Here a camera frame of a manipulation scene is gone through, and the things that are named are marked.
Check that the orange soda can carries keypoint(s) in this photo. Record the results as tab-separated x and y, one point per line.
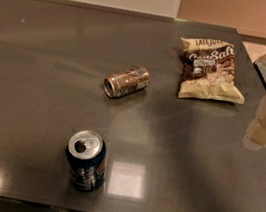
126	82

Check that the blue soda can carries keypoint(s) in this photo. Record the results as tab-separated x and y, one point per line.
86	152

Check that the chip bag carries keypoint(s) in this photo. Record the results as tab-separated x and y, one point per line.
209	71

